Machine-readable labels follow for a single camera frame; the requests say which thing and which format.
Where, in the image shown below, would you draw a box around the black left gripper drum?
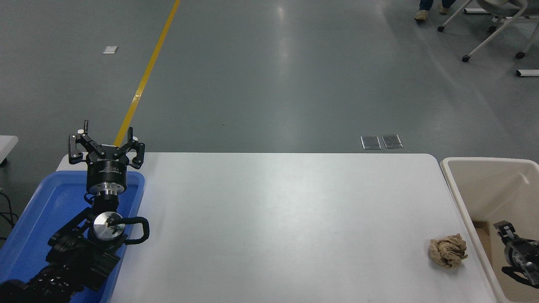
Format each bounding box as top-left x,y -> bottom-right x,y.
86,152 -> 129,196

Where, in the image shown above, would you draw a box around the white wheeled office chair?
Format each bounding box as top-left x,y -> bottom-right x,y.
437,0 -> 539,63

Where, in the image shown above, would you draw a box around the white side table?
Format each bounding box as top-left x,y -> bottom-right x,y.
0,136 -> 19,166

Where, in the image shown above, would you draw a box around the tan paper ball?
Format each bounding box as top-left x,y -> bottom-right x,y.
429,234 -> 468,269

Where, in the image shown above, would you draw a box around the blue plastic tray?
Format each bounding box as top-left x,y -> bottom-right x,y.
0,170 -> 146,303

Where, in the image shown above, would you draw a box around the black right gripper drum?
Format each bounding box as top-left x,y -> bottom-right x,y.
504,237 -> 539,274

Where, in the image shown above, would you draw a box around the black floor cables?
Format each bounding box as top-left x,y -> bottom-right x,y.
0,191 -> 19,241

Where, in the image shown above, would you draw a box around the person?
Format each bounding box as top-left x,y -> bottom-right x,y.
414,0 -> 457,22

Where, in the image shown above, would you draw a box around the large pale bin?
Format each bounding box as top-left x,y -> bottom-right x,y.
440,157 -> 539,303

